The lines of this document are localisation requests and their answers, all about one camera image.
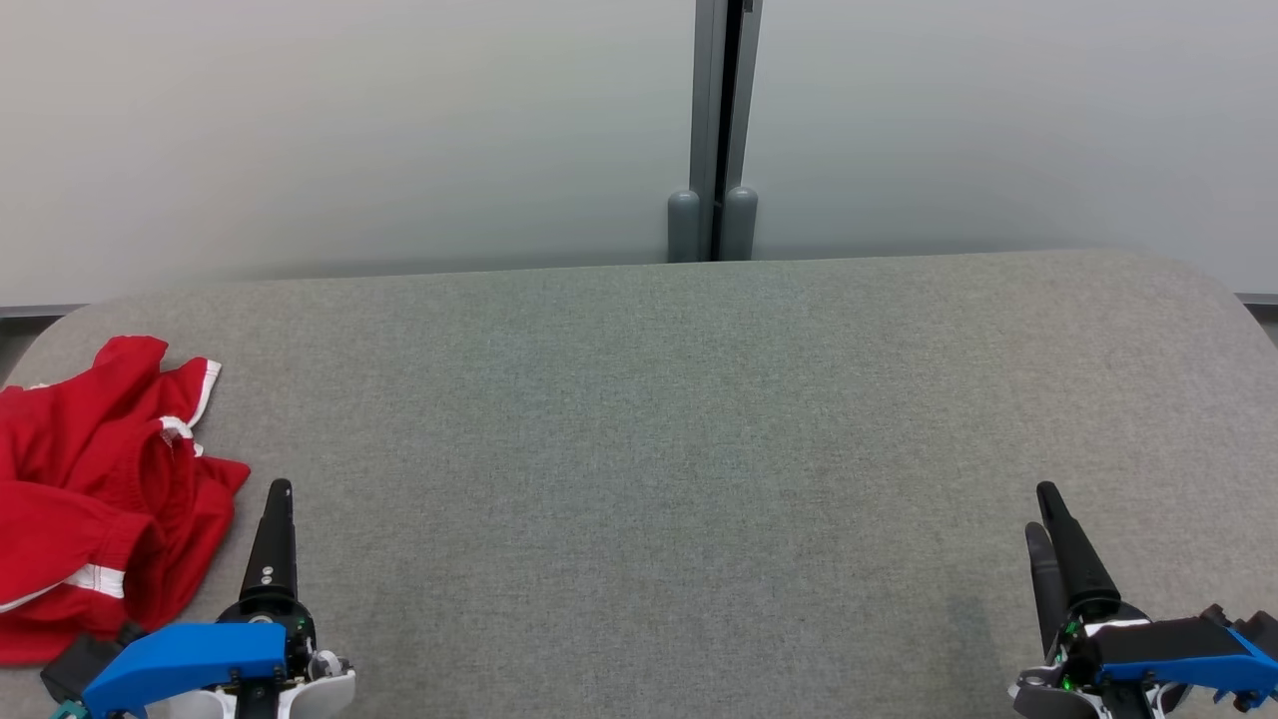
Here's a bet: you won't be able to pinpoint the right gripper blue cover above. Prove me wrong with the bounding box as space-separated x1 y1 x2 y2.
1008 481 1278 719

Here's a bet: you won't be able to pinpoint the grey rounded post bumper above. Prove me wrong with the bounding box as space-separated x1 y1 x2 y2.
721 186 760 263
667 188 703 264

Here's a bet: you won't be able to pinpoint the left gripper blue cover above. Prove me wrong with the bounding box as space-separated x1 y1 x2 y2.
82 478 357 719

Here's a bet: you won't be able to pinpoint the red shorts with white stripe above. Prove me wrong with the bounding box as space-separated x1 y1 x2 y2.
0 454 252 666

